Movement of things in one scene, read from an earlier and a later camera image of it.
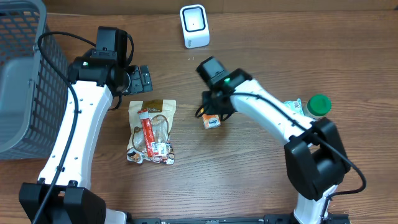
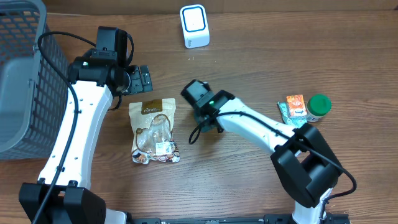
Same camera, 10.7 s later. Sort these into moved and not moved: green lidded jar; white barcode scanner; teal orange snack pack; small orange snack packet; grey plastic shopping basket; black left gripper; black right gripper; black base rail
Moved: small orange snack packet; teal orange snack pack; black right gripper
Not moved: grey plastic shopping basket; green lidded jar; black base rail; black left gripper; white barcode scanner
